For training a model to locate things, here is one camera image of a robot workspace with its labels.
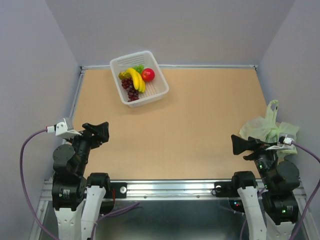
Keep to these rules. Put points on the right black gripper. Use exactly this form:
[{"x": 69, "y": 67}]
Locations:
[{"x": 239, "y": 144}]

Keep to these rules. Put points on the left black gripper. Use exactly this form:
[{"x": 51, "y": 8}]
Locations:
[{"x": 101, "y": 133}]

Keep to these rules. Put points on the light green plastic bag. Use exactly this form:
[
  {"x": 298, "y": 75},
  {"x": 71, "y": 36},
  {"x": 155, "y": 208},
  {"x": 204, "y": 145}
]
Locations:
[{"x": 267, "y": 129}]

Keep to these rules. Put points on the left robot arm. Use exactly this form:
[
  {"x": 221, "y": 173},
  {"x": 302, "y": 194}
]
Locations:
[{"x": 77, "y": 199}]

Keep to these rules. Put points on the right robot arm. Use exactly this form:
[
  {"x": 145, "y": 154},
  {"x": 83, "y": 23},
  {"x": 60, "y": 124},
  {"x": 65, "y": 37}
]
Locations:
[{"x": 270, "y": 213}]

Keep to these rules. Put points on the small yellow-brown fruit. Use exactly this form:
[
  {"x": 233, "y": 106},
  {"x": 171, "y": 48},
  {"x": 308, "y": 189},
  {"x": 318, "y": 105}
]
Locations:
[{"x": 123, "y": 75}]

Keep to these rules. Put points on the dark red grape bunch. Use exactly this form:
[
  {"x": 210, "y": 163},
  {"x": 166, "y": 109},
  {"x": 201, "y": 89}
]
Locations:
[{"x": 128, "y": 86}]

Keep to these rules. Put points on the yellow banana bunch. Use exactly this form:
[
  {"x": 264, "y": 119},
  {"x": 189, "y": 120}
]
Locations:
[{"x": 138, "y": 82}]

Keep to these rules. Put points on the white perforated plastic basket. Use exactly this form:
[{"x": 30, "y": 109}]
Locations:
[{"x": 154, "y": 90}]

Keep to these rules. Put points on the red apple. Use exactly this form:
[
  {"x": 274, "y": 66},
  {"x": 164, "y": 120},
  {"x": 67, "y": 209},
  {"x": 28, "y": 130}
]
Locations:
[{"x": 148, "y": 75}]

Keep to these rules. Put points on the green grape bunch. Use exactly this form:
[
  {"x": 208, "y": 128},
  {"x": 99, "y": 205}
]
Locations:
[{"x": 139, "y": 68}]

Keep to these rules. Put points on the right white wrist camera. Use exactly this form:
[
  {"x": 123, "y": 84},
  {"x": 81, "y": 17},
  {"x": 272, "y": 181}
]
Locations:
[{"x": 285, "y": 142}]

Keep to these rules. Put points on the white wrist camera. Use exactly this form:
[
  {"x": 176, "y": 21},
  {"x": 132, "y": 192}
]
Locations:
[
  {"x": 64, "y": 129},
  {"x": 285, "y": 142}
]

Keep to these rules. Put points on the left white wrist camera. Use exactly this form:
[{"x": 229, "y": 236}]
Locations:
[{"x": 64, "y": 129}]

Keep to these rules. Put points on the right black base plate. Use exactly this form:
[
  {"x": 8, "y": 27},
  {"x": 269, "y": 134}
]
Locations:
[{"x": 223, "y": 189}]

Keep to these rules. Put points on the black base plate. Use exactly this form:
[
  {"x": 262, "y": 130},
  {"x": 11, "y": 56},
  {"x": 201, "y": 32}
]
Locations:
[
  {"x": 119, "y": 188},
  {"x": 223, "y": 189}
]

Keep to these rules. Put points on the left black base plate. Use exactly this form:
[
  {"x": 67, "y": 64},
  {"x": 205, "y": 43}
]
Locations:
[{"x": 119, "y": 188}]

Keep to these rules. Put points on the aluminium mounting rail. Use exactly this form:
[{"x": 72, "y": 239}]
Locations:
[{"x": 170, "y": 190}]

